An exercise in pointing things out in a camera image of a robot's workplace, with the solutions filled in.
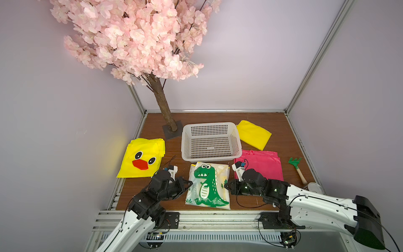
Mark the left small circuit board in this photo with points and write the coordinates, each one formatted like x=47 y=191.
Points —
x=155 y=240

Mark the aluminium front rail frame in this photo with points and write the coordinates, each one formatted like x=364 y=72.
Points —
x=210 y=226

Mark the right small circuit board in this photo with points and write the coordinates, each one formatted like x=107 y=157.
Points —
x=289 y=239

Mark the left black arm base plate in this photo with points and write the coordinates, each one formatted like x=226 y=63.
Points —
x=169 y=221

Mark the plain yellow raincoat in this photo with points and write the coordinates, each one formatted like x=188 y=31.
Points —
x=253 y=135

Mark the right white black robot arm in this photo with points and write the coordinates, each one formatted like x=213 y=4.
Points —
x=356 y=217

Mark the white plastic perforated basket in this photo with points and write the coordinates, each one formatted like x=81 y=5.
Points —
x=210 y=142

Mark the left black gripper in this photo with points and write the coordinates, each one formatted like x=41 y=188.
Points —
x=179 y=182

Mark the pink cherry blossom tree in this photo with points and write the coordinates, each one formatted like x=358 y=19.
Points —
x=145 y=42

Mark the pink raincoat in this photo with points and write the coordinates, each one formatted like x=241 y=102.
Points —
x=267 y=163

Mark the green toy rake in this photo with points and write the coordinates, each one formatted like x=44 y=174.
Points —
x=295 y=163

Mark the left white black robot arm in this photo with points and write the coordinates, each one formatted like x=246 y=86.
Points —
x=144 y=212

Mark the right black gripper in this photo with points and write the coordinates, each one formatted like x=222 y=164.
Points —
x=235 y=186

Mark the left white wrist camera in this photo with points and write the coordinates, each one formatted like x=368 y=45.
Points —
x=172 y=169

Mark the dinosaur print raincoat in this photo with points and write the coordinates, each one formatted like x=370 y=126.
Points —
x=208 y=189

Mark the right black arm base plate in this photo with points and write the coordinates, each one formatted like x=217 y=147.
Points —
x=271 y=221

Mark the small circuit board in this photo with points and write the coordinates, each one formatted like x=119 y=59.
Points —
x=289 y=239
x=155 y=240

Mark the yellow duck face raincoat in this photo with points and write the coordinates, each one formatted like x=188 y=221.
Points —
x=142 y=158

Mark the white round tape roll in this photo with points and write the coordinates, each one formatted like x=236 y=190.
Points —
x=315 y=188

